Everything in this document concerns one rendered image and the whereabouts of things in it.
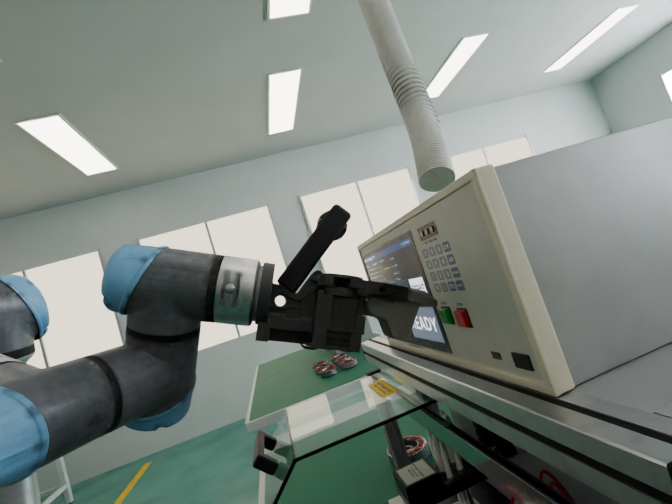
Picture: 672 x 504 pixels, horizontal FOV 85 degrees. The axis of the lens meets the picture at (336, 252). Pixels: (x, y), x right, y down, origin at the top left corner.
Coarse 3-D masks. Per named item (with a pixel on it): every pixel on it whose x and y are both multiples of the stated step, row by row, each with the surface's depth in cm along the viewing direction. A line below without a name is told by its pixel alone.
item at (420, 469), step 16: (416, 464) 64; (464, 464) 64; (400, 480) 61; (416, 480) 60; (432, 480) 59; (448, 480) 60; (464, 480) 60; (480, 480) 60; (400, 496) 63; (416, 496) 58; (432, 496) 59; (448, 496) 59; (464, 496) 62
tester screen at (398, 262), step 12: (408, 240) 50; (384, 252) 60; (396, 252) 55; (408, 252) 51; (372, 264) 69; (384, 264) 62; (396, 264) 57; (408, 264) 52; (372, 276) 71; (384, 276) 64; (396, 276) 58; (408, 276) 54; (420, 276) 50
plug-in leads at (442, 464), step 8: (432, 440) 63; (432, 448) 65; (440, 448) 62; (448, 448) 65; (440, 456) 63; (456, 456) 62; (440, 464) 63; (448, 464) 61; (456, 464) 62; (440, 472) 63; (448, 472) 61
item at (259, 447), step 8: (256, 440) 60; (264, 440) 60; (272, 440) 62; (256, 448) 56; (264, 448) 57; (272, 448) 62; (256, 456) 53; (264, 456) 53; (256, 464) 52; (264, 464) 53; (272, 464) 53; (264, 472) 53; (272, 472) 53
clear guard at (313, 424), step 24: (360, 384) 70; (288, 408) 70; (312, 408) 65; (336, 408) 61; (360, 408) 58; (384, 408) 54; (408, 408) 52; (288, 432) 58; (312, 432) 54; (336, 432) 51; (360, 432) 49; (288, 456) 51
